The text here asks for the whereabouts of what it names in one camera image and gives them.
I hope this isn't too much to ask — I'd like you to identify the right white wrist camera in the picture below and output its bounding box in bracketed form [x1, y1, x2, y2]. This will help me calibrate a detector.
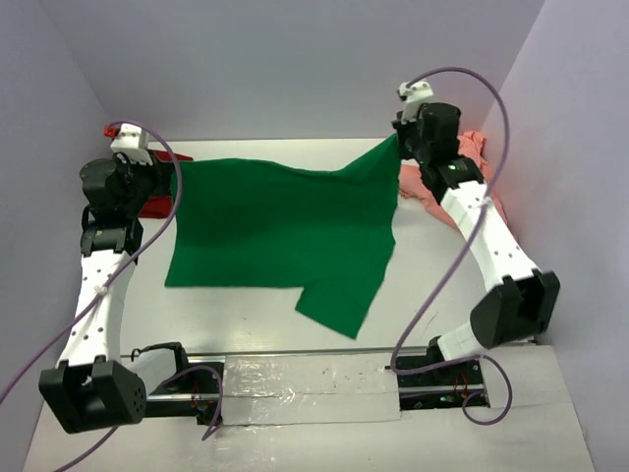
[397, 81, 434, 124]

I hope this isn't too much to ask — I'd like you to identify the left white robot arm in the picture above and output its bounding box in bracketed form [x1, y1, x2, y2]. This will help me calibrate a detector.
[38, 152, 173, 434]

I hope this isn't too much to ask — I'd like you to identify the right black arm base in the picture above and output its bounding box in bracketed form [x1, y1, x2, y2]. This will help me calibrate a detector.
[396, 361, 489, 411]

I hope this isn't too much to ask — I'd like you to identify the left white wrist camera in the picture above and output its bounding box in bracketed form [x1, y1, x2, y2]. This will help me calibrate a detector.
[103, 123, 152, 166]

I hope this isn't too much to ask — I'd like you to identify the green t-shirt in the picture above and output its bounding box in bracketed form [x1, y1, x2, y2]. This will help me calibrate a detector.
[165, 137, 401, 338]

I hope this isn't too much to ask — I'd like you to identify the red folded t-shirt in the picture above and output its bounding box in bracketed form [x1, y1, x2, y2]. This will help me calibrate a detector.
[139, 149, 174, 219]

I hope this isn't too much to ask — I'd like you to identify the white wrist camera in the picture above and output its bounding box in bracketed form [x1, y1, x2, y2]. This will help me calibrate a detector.
[397, 81, 434, 124]
[103, 123, 152, 166]

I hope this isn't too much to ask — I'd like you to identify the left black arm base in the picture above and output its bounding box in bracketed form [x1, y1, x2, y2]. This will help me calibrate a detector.
[127, 342, 225, 429]

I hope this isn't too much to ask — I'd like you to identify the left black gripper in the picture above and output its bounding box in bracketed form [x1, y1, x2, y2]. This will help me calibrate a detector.
[114, 148, 174, 215]

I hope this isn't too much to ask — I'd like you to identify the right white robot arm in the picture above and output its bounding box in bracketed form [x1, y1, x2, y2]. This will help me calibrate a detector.
[393, 102, 560, 384]

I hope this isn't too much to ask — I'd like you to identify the salmon pink t-shirt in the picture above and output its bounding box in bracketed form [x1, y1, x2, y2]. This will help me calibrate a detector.
[399, 131, 494, 229]

